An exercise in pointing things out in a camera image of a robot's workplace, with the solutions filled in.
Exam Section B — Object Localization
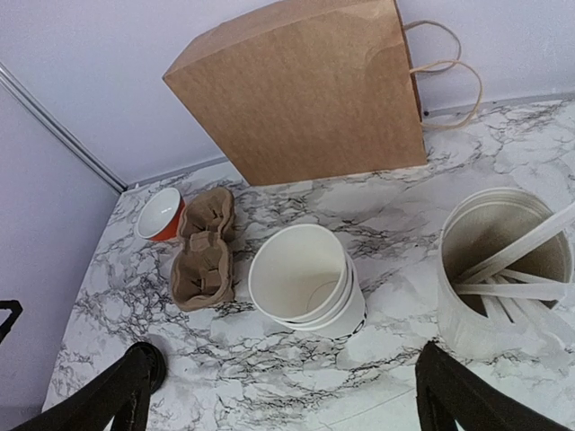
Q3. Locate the brown paper takeout bag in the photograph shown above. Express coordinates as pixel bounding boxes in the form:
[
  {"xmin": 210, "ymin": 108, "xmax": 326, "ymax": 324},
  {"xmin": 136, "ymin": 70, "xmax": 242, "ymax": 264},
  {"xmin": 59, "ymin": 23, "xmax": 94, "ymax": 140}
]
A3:
[{"xmin": 163, "ymin": 1, "xmax": 427, "ymax": 186}]

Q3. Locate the white paper cup stack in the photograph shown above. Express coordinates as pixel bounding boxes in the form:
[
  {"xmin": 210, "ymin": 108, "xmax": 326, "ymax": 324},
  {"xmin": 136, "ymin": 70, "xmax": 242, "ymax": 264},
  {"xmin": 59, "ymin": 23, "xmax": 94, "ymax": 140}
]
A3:
[{"xmin": 274, "ymin": 254, "xmax": 367, "ymax": 341}]

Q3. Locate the white wrapped stirrer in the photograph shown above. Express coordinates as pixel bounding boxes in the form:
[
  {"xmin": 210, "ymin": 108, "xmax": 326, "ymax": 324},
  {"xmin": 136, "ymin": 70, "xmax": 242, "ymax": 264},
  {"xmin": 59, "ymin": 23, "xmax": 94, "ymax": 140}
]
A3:
[
  {"xmin": 456, "ymin": 204, "xmax": 574, "ymax": 284},
  {"xmin": 455, "ymin": 283, "xmax": 574, "ymax": 301}
]

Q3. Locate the red paper bowl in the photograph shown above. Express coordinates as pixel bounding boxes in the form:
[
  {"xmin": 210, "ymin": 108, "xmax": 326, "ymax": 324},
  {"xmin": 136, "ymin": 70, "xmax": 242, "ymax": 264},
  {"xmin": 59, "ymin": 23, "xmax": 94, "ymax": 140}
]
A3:
[{"xmin": 135, "ymin": 188, "xmax": 185, "ymax": 242}]

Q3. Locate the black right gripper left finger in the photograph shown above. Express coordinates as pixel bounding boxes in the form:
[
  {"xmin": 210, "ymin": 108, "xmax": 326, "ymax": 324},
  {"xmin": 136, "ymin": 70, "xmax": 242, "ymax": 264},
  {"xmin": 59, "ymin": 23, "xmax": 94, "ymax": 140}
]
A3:
[{"xmin": 16, "ymin": 342, "xmax": 166, "ymax": 430}]

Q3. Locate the brown cardboard cup carrier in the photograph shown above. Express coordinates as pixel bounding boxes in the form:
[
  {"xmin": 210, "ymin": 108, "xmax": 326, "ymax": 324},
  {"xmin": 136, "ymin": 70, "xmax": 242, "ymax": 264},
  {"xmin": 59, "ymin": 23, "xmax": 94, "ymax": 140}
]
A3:
[{"xmin": 171, "ymin": 187, "xmax": 235, "ymax": 312}]

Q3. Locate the white ribbed holder cup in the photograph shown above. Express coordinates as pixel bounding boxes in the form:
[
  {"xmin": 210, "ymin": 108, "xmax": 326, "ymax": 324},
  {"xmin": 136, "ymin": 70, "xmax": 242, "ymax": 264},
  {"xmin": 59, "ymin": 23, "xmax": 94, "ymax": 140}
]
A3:
[{"xmin": 438, "ymin": 188, "xmax": 574, "ymax": 359}]

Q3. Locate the left aluminium frame post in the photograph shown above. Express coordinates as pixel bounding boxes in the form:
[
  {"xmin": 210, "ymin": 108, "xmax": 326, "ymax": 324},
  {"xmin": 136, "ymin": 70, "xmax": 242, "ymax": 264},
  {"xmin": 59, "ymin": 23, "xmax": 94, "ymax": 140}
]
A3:
[{"xmin": 1, "ymin": 64, "xmax": 128, "ymax": 194}]

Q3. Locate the white paper coffee cup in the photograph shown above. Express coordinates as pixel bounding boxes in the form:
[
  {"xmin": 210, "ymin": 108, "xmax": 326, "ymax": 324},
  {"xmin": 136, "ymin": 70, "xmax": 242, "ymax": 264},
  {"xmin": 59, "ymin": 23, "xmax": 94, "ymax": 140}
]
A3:
[{"xmin": 248, "ymin": 224, "xmax": 351, "ymax": 324}]

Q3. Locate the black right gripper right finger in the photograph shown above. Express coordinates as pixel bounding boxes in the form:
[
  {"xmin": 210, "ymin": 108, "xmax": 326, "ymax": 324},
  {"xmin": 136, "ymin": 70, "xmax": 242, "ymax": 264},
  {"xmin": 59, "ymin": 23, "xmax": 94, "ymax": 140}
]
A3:
[{"xmin": 415, "ymin": 341, "xmax": 566, "ymax": 430}]

